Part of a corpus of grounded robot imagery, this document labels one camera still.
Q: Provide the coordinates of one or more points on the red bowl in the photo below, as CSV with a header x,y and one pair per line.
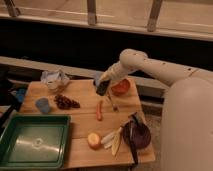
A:
x,y
120,88

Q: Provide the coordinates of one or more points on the orange carrot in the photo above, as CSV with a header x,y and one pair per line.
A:
x,y
99,111

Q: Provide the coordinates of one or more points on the green plastic tray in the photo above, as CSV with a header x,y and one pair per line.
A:
x,y
34,142

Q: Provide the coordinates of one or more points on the blue small cup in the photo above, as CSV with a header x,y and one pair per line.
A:
x,y
96,80

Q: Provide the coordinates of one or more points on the black spatula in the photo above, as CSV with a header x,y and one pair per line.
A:
x,y
134,117

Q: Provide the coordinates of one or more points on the black eraser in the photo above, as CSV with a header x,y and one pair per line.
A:
x,y
102,88

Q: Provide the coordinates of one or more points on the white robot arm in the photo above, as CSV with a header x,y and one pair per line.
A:
x,y
187,115

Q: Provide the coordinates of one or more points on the purple grapes bunch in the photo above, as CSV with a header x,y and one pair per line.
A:
x,y
64,103

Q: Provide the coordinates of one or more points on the clear plastic bag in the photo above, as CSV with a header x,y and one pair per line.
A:
x,y
55,80

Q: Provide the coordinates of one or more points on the blue object at left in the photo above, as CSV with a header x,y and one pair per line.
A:
x,y
20,94

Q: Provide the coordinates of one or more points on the pale corn cob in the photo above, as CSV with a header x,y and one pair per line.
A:
x,y
112,140

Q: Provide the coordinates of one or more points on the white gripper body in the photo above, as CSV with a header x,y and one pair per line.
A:
x,y
115,73

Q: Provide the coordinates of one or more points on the orange round fruit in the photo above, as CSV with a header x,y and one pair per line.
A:
x,y
94,140

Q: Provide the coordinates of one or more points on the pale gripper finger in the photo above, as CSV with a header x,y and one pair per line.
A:
x,y
109,85
100,78

